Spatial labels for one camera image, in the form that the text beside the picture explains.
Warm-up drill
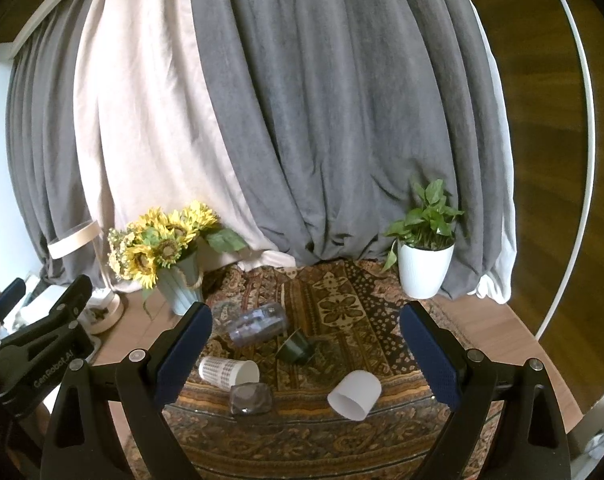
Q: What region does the light blue ribbed vase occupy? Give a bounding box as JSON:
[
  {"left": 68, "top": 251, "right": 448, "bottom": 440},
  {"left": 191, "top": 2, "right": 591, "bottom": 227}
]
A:
[{"left": 157, "top": 250, "right": 205, "bottom": 317}]

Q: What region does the white curtain rail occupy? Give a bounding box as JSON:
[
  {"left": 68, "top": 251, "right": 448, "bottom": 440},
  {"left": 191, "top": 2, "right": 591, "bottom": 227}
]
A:
[{"left": 9, "top": 0, "right": 120, "bottom": 59}]

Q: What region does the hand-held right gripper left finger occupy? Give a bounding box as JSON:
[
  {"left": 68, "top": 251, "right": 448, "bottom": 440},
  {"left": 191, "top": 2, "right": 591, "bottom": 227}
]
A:
[{"left": 49, "top": 301, "right": 213, "bottom": 480}]

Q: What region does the green leafy plant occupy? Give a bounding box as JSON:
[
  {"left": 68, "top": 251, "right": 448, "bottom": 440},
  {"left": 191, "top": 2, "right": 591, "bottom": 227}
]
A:
[{"left": 382, "top": 179, "right": 467, "bottom": 272}]

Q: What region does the white ribbed plant pot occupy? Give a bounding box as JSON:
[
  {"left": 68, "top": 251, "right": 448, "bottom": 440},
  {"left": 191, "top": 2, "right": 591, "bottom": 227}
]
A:
[{"left": 397, "top": 238, "right": 456, "bottom": 300}]

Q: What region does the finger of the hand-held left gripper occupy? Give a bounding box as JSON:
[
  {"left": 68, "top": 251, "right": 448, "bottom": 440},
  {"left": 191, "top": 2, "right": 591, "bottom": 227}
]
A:
[
  {"left": 12, "top": 275, "right": 94, "bottom": 341},
  {"left": 0, "top": 277, "right": 27, "bottom": 343}
]

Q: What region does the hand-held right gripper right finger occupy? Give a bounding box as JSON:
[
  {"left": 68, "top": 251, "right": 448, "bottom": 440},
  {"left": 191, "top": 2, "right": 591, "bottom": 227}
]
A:
[{"left": 399, "top": 301, "right": 570, "bottom": 480}]

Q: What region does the beige curtain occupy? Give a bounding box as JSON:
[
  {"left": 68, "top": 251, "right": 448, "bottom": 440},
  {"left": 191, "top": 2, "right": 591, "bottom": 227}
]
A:
[{"left": 73, "top": 0, "right": 297, "bottom": 293}]

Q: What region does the sunflower bouquet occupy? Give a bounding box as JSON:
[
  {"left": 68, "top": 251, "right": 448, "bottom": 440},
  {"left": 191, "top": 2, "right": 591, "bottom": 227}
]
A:
[{"left": 106, "top": 201, "right": 249, "bottom": 317}]

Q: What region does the white curtain tieback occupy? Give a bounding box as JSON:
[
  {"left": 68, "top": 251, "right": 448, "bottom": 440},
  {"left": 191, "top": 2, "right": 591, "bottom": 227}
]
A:
[{"left": 48, "top": 220, "right": 99, "bottom": 261}]

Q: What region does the white patterned paper cup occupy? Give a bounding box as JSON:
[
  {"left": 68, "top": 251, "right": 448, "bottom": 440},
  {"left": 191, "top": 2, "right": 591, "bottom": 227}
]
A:
[{"left": 198, "top": 355, "right": 261, "bottom": 390}]

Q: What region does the plain white cup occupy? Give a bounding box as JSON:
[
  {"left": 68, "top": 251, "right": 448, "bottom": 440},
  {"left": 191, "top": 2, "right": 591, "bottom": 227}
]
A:
[{"left": 327, "top": 370, "right": 383, "bottom": 421}]

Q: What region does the dark green cup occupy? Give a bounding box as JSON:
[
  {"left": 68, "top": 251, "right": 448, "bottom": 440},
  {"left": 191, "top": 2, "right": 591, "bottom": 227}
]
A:
[{"left": 275, "top": 329, "right": 313, "bottom": 365}]

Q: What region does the clear purple plastic cup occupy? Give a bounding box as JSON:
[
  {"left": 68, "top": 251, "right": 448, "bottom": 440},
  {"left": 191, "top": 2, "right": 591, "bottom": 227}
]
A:
[{"left": 226, "top": 302, "right": 289, "bottom": 349}]

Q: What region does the white sheer curtain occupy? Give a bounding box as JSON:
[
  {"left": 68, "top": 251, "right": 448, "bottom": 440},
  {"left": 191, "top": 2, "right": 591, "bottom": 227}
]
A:
[{"left": 469, "top": 5, "right": 517, "bottom": 305}]

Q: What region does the small clear glass cup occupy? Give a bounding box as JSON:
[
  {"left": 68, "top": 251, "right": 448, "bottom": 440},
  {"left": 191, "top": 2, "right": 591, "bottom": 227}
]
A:
[{"left": 230, "top": 382, "right": 274, "bottom": 416}]

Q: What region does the grey curtain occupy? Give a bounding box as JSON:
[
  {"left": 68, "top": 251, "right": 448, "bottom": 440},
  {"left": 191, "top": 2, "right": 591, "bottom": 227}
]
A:
[
  {"left": 6, "top": 0, "right": 113, "bottom": 293},
  {"left": 188, "top": 0, "right": 505, "bottom": 301}
]

